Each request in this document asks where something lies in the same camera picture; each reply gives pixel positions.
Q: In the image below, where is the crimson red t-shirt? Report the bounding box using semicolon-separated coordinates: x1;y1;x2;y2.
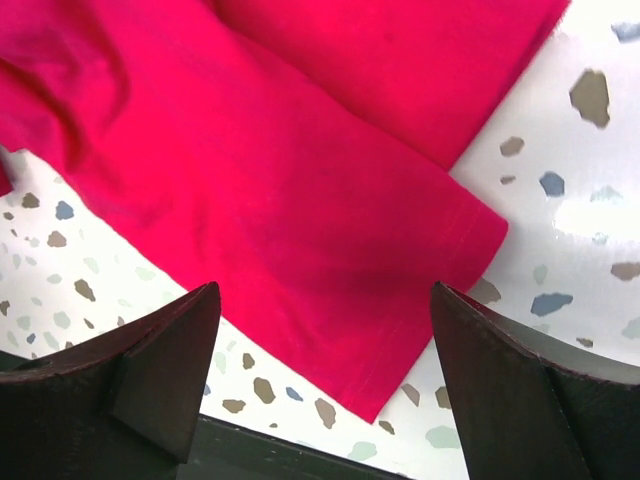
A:
1;1;567;422

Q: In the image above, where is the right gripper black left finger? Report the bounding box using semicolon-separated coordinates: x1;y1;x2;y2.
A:
1;282;221;479

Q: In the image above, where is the black mounting base plate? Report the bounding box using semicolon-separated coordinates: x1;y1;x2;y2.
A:
177;415;402;480

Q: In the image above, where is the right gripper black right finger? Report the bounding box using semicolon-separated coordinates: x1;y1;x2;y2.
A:
430;283;639;480

